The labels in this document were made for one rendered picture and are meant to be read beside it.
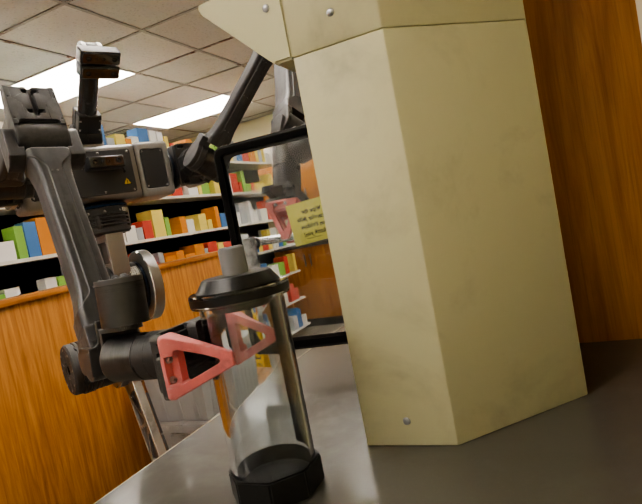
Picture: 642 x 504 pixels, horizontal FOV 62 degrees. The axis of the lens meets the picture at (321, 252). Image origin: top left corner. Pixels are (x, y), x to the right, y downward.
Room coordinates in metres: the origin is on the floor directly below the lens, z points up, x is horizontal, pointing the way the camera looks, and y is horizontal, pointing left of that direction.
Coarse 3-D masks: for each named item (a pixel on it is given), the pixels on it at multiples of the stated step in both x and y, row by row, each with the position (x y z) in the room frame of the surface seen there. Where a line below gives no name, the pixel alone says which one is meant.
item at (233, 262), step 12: (228, 252) 0.56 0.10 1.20; (240, 252) 0.57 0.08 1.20; (228, 264) 0.56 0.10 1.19; (240, 264) 0.57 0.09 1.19; (216, 276) 0.60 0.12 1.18; (228, 276) 0.56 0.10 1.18; (240, 276) 0.54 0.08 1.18; (252, 276) 0.54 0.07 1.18; (264, 276) 0.55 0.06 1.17; (276, 276) 0.57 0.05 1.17; (204, 288) 0.55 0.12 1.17; (216, 288) 0.54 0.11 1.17; (228, 288) 0.53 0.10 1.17; (240, 288) 0.53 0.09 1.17
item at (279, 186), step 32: (256, 160) 1.00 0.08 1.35; (288, 160) 0.98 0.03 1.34; (256, 192) 1.00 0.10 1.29; (288, 192) 0.98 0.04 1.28; (256, 224) 1.00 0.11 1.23; (288, 224) 0.98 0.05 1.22; (320, 224) 0.96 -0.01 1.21; (288, 256) 0.99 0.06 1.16; (320, 256) 0.97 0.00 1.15; (320, 288) 0.97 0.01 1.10; (320, 320) 0.97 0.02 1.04
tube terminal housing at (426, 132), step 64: (320, 0) 0.62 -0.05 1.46; (384, 0) 0.60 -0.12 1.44; (448, 0) 0.62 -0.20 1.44; (512, 0) 0.66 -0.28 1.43; (320, 64) 0.62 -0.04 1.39; (384, 64) 0.59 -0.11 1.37; (448, 64) 0.62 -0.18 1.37; (512, 64) 0.65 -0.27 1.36; (320, 128) 0.63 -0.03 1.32; (384, 128) 0.60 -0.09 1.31; (448, 128) 0.61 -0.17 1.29; (512, 128) 0.65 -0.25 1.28; (320, 192) 0.64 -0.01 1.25; (384, 192) 0.61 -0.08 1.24; (448, 192) 0.61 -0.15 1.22; (512, 192) 0.64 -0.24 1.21; (384, 256) 0.61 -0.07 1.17; (448, 256) 0.60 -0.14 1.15; (512, 256) 0.63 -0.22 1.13; (384, 320) 0.62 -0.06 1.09; (448, 320) 0.60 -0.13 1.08; (512, 320) 0.63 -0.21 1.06; (384, 384) 0.62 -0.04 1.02; (448, 384) 0.59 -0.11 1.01; (512, 384) 0.62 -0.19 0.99; (576, 384) 0.66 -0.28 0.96
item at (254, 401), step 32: (256, 288) 0.53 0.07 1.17; (288, 288) 0.57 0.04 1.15; (224, 320) 0.53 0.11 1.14; (256, 320) 0.53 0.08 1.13; (288, 320) 0.58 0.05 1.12; (256, 352) 0.53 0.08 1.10; (288, 352) 0.56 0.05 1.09; (224, 384) 0.54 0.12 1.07; (256, 384) 0.53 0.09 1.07; (288, 384) 0.55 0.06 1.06; (224, 416) 0.55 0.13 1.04; (256, 416) 0.53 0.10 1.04; (288, 416) 0.54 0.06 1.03; (256, 448) 0.53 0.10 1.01; (288, 448) 0.54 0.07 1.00; (256, 480) 0.53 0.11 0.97
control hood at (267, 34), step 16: (224, 0) 0.67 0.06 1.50; (240, 0) 0.66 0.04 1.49; (256, 0) 0.65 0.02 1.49; (272, 0) 0.64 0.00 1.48; (208, 16) 0.68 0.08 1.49; (224, 16) 0.67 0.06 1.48; (240, 16) 0.66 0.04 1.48; (256, 16) 0.65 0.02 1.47; (272, 16) 0.64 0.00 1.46; (240, 32) 0.66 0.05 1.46; (256, 32) 0.65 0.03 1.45; (272, 32) 0.65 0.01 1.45; (288, 32) 0.64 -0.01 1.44; (256, 48) 0.66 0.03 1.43; (272, 48) 0.65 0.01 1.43; (288, 48) 0.64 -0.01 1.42; (288, 64) 0.66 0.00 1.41
